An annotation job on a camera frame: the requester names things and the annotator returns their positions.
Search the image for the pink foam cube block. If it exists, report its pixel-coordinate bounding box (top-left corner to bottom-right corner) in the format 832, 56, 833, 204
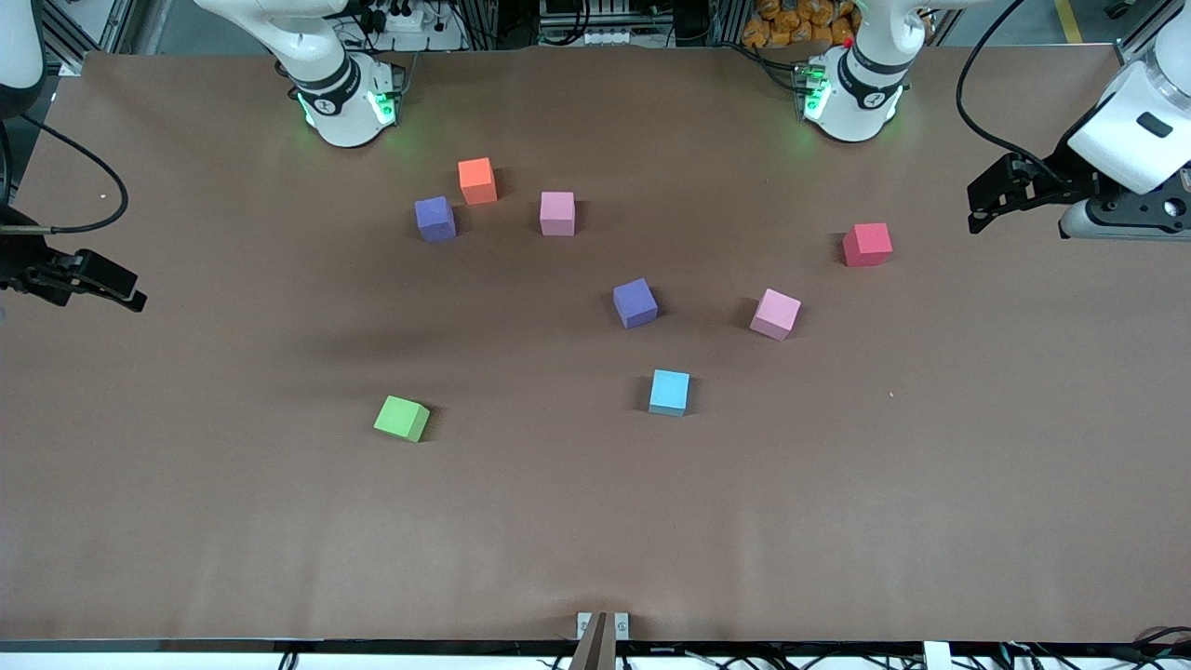
540, 191, 577, 237
749, 288, 803, 342

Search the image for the green foam cube block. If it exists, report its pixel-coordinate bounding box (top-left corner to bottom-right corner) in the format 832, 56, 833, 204
373, 395, 432, 444

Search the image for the purple foam cube block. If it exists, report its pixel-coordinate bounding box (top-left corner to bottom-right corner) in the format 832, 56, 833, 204
612, 277, 660, 330
414, 196, 458, 245

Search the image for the red foam cube block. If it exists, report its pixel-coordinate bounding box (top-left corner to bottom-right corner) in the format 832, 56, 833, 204
842, 222, 894, 269

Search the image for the orange snack bag pile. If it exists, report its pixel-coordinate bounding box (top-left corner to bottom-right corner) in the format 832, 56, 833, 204
744, 0, 862, 49

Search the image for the orange foam cube block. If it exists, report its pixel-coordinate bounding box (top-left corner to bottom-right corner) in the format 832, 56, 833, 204
458, 157, 499, 206

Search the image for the light blue foam cube block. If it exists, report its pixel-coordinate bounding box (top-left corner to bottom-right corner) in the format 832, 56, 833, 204
648, 368, 691, 418

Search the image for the white power strip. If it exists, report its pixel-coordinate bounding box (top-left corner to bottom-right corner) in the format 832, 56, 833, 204
358, 0, 466, 52

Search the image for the grey equipment box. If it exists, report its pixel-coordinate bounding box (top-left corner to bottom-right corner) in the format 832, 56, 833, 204
540, 0, 671, 47

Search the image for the large paper table cover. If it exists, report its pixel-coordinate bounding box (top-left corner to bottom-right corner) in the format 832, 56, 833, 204
0, 45, 1191, 645

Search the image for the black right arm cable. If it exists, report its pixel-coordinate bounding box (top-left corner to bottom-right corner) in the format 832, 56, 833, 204
0, 112, 129, 235

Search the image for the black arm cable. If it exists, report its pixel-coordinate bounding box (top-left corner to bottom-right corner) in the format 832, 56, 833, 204
956, 0, 1071, 187
0, 112, 129, 235

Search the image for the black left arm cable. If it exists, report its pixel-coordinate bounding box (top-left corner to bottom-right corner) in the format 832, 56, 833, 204
956, 0, 1071, 187

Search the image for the aluminium frame profile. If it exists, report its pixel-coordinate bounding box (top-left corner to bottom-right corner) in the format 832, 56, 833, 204
37, 0, 141, 75
1115, 0, 1171, 59

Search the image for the black floor cable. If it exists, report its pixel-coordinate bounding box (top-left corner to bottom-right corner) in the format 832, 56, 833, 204
1131, 625, 1191, 654

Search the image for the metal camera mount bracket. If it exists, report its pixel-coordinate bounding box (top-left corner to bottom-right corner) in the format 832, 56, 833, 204
569, 611, 632, 670

